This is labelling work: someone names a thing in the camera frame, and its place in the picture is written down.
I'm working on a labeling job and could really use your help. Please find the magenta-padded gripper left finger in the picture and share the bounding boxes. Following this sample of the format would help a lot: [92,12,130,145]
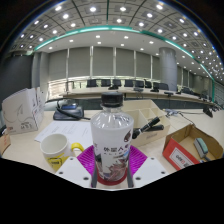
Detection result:
[54,144,98,189]

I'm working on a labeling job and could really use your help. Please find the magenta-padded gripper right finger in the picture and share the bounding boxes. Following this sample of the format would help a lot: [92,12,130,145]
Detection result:
[126,145,168,188]

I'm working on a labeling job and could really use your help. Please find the clear bottle with black cap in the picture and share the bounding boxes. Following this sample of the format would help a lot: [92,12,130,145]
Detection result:
[90,92,135,185]

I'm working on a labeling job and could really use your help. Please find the white printed paper sheet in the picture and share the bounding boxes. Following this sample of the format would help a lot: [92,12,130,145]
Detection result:
[34,119,96,151]

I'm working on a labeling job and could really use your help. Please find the black marker pen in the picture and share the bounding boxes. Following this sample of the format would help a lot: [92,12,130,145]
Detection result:
[132,116,165,140]

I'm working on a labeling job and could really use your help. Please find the brown cardboard box red label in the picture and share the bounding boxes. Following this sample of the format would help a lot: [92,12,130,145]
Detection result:
[162,123,224,171]

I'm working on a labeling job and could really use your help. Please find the white open organizer box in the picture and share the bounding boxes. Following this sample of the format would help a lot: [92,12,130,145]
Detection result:
[123,99,172,148]

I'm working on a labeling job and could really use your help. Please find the black desk phone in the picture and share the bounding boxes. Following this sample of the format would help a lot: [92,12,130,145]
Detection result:
[53,103,84,122]

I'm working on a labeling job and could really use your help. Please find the grey-green eraser block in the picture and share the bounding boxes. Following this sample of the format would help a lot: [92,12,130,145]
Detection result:
[193,137,210,163]

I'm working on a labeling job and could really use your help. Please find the curved wooden conference desk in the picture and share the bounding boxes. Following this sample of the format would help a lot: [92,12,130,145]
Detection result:
[59,87,223,111]

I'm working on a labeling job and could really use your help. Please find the black desk microphone units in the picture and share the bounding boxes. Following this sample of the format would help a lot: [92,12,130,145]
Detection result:
[107,84,175,98]

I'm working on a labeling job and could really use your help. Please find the row of black office chairs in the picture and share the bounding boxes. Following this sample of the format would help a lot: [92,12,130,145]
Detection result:
[85,78,204,97]

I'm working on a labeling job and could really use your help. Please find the large white cardboard carton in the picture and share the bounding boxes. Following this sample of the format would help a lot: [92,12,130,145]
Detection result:
[1,87,46,135]

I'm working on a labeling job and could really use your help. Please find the round ceiling lights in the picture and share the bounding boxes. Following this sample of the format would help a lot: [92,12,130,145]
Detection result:
[13,0,224,81]

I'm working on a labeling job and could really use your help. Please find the white mug with yellow handle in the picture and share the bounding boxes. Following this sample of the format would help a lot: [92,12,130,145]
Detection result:
[39,133,85,173]

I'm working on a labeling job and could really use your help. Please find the grey thin cable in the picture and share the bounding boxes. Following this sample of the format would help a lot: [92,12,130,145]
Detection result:
[163,108,198,126]

